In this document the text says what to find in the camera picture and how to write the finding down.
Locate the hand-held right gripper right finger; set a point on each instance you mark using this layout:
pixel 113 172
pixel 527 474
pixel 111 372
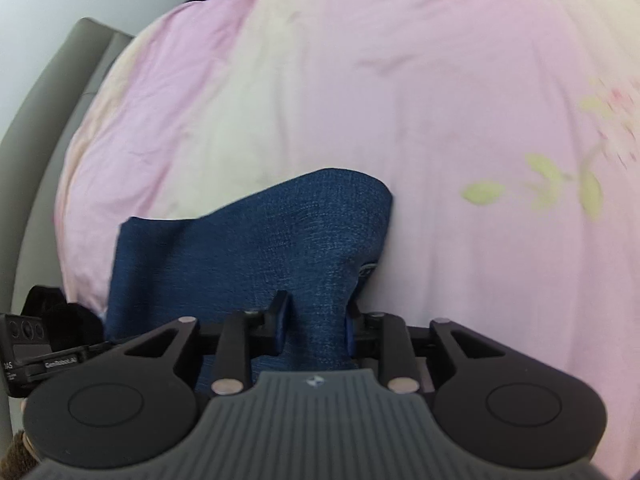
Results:
pixel 350 332

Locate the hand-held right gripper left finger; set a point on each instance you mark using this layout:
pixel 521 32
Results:
pixel 281 321

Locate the blue denim pants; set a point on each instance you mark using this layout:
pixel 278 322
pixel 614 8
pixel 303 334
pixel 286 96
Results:
pixel 280 255

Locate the person's left forearm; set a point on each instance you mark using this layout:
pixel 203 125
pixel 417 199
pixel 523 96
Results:
pixel 15 452

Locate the dark cloth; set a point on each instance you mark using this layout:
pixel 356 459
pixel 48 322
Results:
pixel 67 312

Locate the grey upholstered headboard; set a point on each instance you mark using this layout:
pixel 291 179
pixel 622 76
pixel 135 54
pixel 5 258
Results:
pixel 40 135

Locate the pink floral duvet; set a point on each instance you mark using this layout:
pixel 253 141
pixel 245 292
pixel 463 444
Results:
pixel 400 110

